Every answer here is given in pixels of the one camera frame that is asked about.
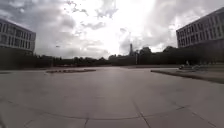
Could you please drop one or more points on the row of dark trees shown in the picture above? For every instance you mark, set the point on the row of dark trees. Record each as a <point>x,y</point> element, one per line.
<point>100,61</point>

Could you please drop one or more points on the tall slender tower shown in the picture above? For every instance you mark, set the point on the tall slender tower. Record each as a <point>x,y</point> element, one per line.
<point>131,49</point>

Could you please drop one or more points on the grey paved plaza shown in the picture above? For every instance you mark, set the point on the grey paved plaza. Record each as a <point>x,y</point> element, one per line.
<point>110,96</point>

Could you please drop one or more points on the low round planting bed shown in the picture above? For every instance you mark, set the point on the low round planting bed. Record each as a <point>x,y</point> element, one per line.
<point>70,70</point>

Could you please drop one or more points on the person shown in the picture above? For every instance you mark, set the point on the person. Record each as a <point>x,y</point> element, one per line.
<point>187,63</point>

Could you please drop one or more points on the grey building with window rows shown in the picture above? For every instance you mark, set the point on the grey building with window rows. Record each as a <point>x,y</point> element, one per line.
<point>15,37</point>
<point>203,30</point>

